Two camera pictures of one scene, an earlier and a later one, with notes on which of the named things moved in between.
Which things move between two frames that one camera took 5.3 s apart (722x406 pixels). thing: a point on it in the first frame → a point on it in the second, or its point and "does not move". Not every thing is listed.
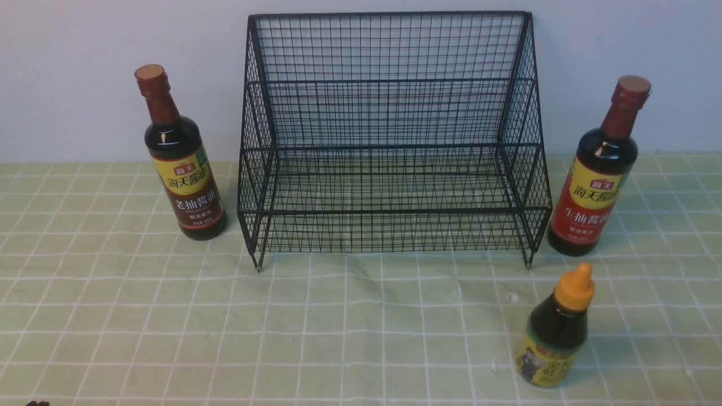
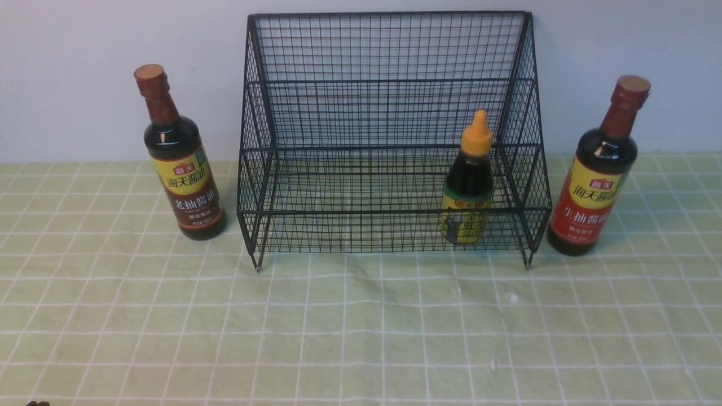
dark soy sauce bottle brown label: x=180 y=159 does not move
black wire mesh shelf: x=401 y=128 does not move
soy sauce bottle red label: x=590 y=188 does not move
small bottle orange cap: x=557 y=332 → x=469 y=190
